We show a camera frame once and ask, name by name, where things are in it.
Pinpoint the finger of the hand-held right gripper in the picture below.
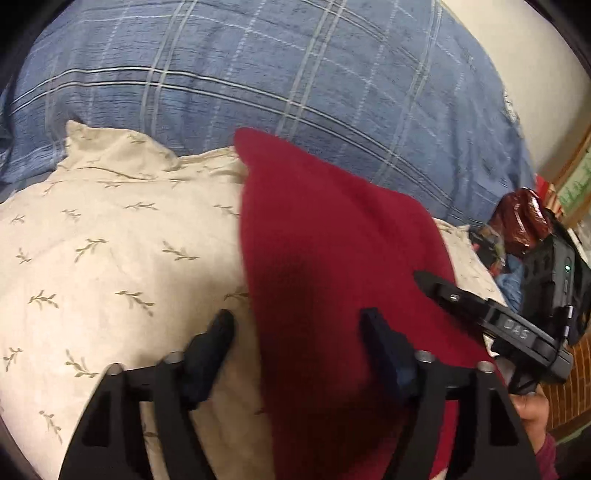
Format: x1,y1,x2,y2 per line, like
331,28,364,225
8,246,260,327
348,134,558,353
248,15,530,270
413,270,492,334

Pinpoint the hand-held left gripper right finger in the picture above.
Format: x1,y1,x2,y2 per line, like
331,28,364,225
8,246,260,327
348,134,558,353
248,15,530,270
360,308,544,480

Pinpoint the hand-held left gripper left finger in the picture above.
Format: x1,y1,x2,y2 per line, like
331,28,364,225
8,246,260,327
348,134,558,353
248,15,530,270
58,309,235,480

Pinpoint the red knit garment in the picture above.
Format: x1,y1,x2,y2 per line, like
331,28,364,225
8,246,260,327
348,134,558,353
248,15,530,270
235,127,511,480

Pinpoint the person's right hand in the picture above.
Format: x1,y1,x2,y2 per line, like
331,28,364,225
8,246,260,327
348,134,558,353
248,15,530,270
512,393,551,446

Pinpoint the blue denim cloth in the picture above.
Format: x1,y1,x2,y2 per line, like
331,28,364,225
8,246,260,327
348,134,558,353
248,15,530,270
495,271,526,311

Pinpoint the colourful packet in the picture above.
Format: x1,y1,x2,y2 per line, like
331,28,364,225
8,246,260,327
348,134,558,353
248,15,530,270
468,223,511,278

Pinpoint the dark red shiny bag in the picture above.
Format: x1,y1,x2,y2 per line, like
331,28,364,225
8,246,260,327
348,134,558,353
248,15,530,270
491,187,553,257

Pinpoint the red box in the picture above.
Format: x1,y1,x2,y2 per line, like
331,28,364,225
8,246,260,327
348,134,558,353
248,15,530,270
536,174,561,214

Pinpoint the green wooden-framed board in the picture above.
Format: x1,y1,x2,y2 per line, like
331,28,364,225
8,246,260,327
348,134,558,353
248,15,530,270
551,147,591,224

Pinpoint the cream leaf-print pillow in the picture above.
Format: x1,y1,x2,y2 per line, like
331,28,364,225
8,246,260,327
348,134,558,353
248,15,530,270
0,120,509,480

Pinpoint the blue plaid blanket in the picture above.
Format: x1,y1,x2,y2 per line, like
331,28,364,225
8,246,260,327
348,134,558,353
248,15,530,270
0,0,539,229

